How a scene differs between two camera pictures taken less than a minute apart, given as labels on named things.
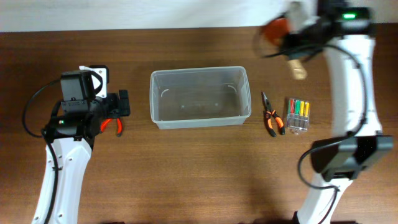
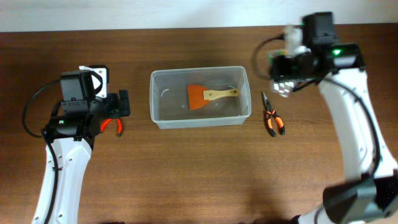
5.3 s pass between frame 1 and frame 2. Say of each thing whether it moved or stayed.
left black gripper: stayed
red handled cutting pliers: stayed
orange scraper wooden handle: moved
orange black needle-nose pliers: stayed
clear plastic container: stayed
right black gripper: moved
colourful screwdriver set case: moved
